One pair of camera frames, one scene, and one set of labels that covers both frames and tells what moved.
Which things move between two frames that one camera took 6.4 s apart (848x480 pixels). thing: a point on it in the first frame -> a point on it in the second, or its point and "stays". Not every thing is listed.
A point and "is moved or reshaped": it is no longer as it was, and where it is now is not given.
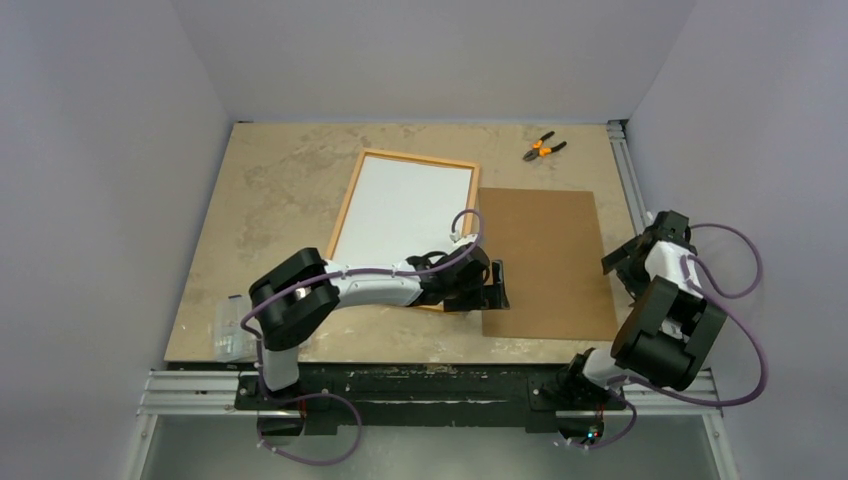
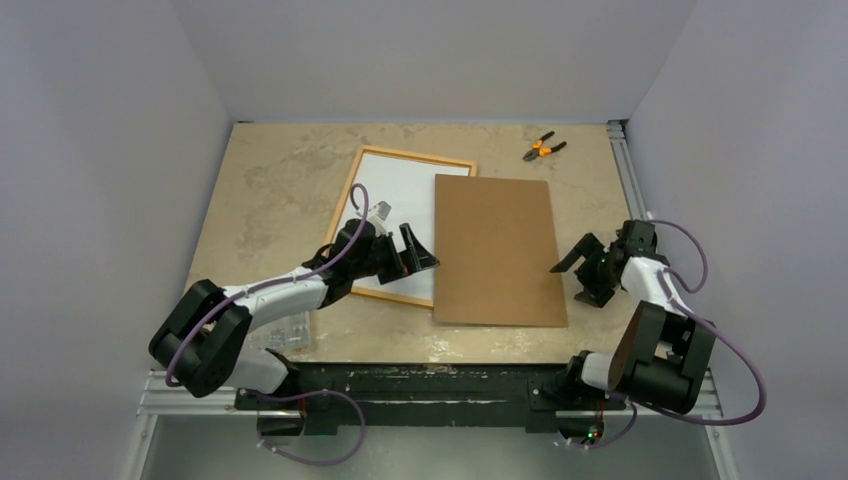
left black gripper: [483, 297] -> [396, 268]
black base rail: [326, 391] stays
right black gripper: [626, 258] -> [592, 271]
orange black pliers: [542, 151] stays
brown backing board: [549, 242] is moved or reshaped
